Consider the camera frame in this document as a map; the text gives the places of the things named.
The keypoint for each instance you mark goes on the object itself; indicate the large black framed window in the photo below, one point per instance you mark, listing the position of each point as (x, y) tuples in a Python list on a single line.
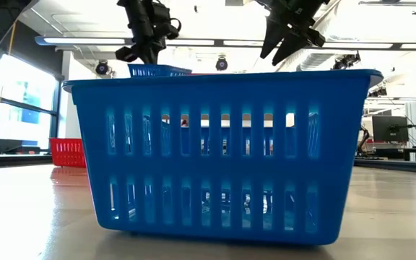
[(24, 90)]

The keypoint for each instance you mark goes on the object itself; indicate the black computer monitor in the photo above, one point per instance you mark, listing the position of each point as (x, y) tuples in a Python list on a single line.
[(390, 128)]

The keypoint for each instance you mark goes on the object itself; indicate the grey ceiling rail fixture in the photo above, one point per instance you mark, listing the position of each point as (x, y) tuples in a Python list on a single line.
[(388, 3)]

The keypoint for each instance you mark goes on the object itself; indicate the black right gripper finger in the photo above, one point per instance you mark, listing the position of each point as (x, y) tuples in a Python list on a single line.
[(291, 45), (273, 36)]

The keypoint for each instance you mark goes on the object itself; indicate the blue plastic slotted basket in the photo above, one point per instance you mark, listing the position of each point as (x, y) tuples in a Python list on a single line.
[(157, 71), (229, 168)]

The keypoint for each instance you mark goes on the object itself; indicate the silver ventilation duct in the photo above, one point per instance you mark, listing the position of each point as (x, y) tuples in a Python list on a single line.
[(316, 61)]

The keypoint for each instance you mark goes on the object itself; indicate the black round ceiling spotlight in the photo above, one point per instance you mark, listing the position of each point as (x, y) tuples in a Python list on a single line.
[(102, 68), (221, 64)]

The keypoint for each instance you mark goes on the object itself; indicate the black track light cluster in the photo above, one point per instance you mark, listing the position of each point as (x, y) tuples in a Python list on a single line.
[(345, 61)]

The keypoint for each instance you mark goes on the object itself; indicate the dark open laptop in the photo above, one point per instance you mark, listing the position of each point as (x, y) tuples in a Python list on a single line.
[(7, 146)]

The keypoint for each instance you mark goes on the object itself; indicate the dark equipment desk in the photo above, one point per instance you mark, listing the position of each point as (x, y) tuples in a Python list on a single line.
[(392, 151)]

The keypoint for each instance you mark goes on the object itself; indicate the long ceiling light bar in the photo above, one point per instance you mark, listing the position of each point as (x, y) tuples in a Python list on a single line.
[(85, 40)]

